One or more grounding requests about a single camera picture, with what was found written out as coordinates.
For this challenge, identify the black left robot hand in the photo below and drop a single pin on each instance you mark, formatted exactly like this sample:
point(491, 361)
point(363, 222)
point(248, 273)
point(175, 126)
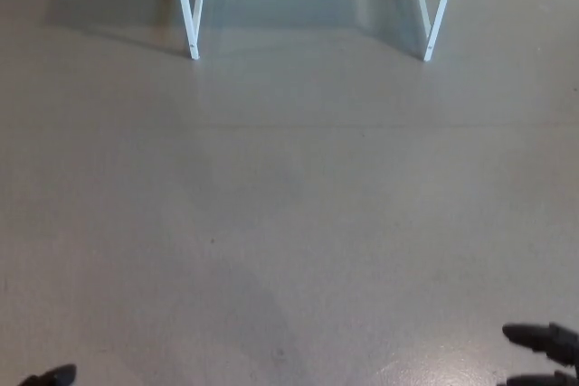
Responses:
point(52, 377)

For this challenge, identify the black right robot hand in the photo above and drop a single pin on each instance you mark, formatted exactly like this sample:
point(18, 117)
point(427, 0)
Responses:
point(561, 345)

